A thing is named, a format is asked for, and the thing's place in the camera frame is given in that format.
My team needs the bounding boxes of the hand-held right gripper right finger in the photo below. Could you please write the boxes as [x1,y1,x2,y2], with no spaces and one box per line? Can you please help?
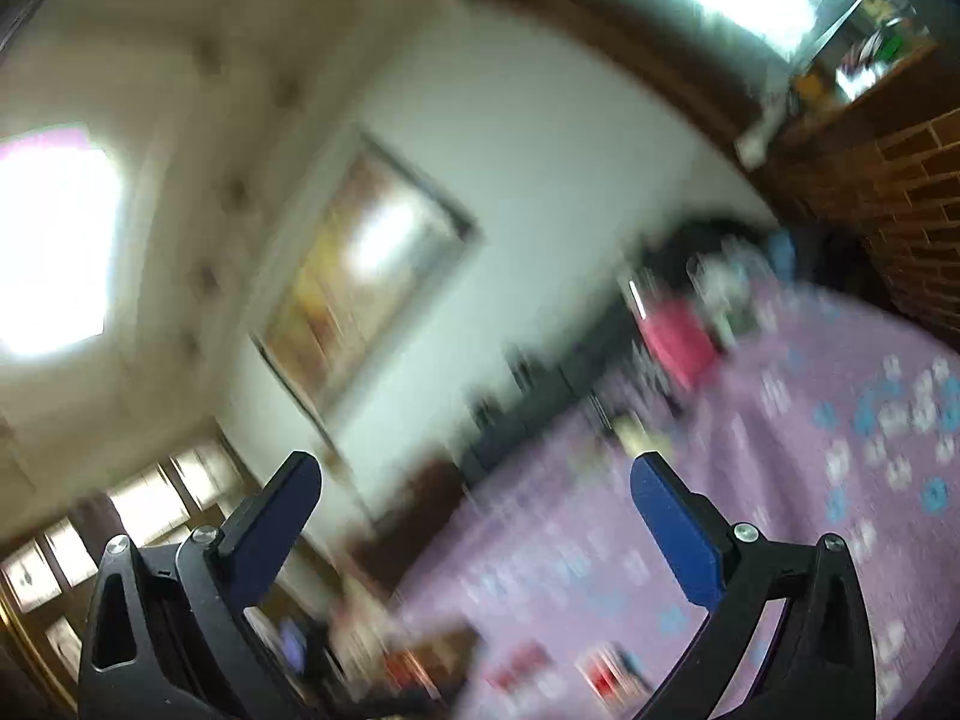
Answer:
[630,452,878,720]

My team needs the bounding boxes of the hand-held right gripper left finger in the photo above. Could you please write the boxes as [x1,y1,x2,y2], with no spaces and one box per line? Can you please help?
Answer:
[79,450,323,720]

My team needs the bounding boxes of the wooden door with glass panels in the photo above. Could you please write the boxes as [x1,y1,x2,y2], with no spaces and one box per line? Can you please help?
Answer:
[0,435,252,713]

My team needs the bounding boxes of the brown armchair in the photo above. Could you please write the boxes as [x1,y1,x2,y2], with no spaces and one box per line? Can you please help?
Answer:
[351,456,467,595]

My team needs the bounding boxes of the red and white small packet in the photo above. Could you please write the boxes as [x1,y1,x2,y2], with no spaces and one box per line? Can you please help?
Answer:
[583,648,640,697]

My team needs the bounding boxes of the purple floral tablecloth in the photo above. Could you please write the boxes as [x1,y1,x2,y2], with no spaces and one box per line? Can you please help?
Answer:
[390,270,960,720]

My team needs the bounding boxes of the pink bottle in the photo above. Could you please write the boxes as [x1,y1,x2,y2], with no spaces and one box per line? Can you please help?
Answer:
[640,295,719,392]

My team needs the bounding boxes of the dark red foil snack packet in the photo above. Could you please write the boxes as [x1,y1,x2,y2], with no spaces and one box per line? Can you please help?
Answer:
[486,643,550,692]

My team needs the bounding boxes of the framed horse painting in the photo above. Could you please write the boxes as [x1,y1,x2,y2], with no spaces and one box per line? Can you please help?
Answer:
[250,129,482,425]

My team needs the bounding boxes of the ceiling light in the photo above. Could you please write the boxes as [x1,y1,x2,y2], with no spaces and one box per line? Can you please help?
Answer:
[0,126,127,362]

